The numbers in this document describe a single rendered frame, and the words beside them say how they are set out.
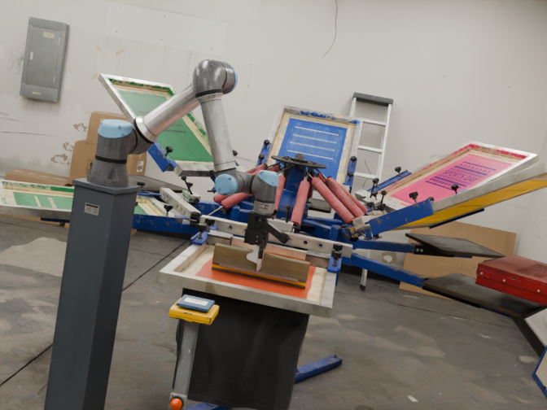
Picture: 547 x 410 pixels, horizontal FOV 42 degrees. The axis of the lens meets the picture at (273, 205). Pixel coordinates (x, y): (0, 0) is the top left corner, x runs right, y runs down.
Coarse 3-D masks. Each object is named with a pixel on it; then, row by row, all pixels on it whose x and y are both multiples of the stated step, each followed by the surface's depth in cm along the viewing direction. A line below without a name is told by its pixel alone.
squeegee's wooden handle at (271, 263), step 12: (216, 252) 265; (228, 252) 264; (240, 252) 263; (240, 264) 264; (252, 264) 264; (264, 264) 263; (276, 264) 262; (288, 264) 262; (300, 264) 261; (288, 276) 262; (300, 276) 262
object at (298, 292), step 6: (312, 270) 294; (312, 276) 284; (306, 282) 273; (258, 288) 253; (264, 288) 255; (300, 288) 263; (306, 288) 265; (288, 294) 252; (294, 294) 253; (300, 294) 255; (306, 294) 256
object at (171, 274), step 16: (240, 240) 310; (192, 256) 271; (288, 256) 309; (304, 256) 308; (160, 272) 238; (176, 272) 241; (192, 288) 237; (208, 288) 237; (224, 288) 236; (240, 288) 236; (272, 304) 235; (288, 304) 234; (304, 304) 234; (320, 304) 234
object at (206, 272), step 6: (204, 264) 272; (210, 264) 273; (204, 270) 264; (210, 270) 265; (198, 276) 255; (204, 276) 256; (210, 276) 258; (228, 282) 253; (234, 282) 255; (240, 282) 256
